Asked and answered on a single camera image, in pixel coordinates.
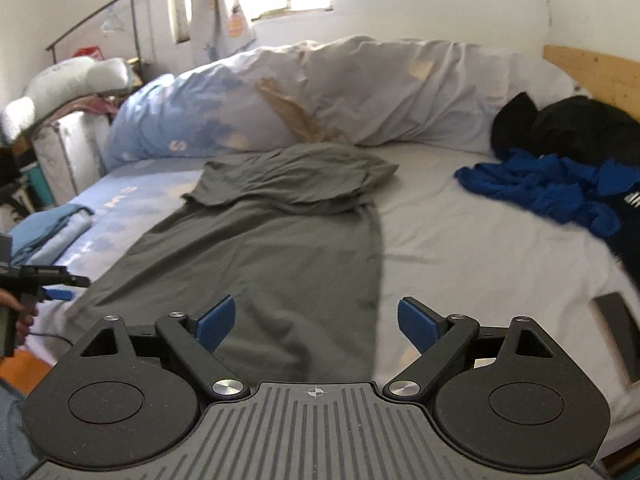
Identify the grey t-shirt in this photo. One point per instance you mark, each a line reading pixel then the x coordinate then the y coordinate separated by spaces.
pixel 292 236

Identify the folded light blue clothes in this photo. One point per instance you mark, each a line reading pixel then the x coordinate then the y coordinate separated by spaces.
pixel 42 237

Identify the white storage box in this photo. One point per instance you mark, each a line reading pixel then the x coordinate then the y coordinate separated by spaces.
pixel 69 153

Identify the blue garment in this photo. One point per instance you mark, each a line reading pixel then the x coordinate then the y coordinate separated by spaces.
pixel 554 187

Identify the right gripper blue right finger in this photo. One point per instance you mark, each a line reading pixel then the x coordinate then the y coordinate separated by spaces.
pixel 444 345

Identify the blue forest print bedsheet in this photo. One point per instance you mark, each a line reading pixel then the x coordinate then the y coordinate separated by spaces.
pixel 453 250

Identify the black metal rack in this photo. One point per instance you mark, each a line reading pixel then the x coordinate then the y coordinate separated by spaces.
pixel 111 23

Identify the hanging patterned curtain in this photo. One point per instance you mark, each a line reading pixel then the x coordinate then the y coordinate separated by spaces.
pixel 218 29

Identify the wooden headboard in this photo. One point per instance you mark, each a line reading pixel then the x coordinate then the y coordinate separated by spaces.
pixel 610 79

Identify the black garment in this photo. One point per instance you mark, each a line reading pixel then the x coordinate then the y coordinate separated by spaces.
pixel 593 133

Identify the person's left hand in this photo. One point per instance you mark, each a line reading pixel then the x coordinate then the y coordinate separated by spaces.
pixel 26 313

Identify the blue forest print duvet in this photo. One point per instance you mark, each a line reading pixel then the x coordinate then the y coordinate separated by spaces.
pixel 355 90

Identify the black flat object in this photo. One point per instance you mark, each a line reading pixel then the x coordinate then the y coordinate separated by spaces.
pixel 624 331

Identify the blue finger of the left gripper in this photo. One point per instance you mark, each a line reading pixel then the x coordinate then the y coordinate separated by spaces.
pixel 56 294

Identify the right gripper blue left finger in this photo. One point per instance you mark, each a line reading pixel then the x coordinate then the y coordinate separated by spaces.
pixel 188 345

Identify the white pillow stack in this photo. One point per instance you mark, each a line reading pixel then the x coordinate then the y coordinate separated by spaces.
pixel 63 83

